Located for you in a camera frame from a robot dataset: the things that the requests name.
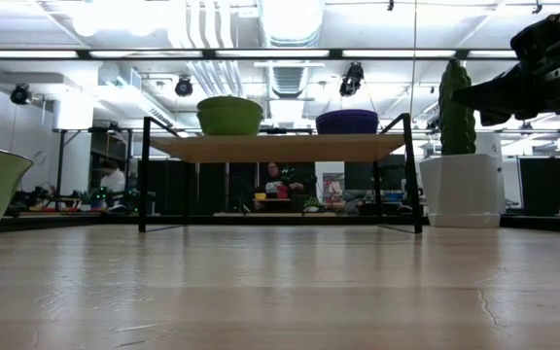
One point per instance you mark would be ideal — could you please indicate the black partition panel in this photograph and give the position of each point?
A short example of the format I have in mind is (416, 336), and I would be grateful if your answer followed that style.
(545, 187)

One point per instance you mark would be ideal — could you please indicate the black ceiling spotlight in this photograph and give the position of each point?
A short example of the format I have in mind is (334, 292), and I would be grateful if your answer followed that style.
(352, 79)
(183, 87)
(20, 94)

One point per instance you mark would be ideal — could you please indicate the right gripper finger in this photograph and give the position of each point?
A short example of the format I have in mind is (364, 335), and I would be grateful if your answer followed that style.
(496, 92)
(496, 119)

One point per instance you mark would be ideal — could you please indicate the green cactus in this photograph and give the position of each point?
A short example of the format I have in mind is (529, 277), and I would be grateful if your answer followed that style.
(456, 112)

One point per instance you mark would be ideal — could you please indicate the white plant pot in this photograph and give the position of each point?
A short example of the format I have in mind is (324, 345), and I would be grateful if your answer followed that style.
(460, 187)

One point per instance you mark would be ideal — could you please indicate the overhead light bar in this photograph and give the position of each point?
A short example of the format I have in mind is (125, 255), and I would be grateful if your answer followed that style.
(270, 53)

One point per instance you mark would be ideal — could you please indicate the black aluminium extrusion frame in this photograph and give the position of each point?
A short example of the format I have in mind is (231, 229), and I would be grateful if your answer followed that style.
(260, 220)

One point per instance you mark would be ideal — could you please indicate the wooden shelf with black legs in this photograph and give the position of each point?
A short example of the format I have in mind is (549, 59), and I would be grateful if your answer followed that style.
(280, 148)

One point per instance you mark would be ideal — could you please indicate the red white poster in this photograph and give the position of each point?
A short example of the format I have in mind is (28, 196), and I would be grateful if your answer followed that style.
(333, 188)

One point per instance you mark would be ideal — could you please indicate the blue purple mini bowl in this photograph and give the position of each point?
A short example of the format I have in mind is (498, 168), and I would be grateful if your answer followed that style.
(347, 111)
(347, 126)
(347, 115)

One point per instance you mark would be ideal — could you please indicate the black frame background table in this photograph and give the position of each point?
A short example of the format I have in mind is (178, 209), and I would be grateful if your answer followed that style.
(61, 165)

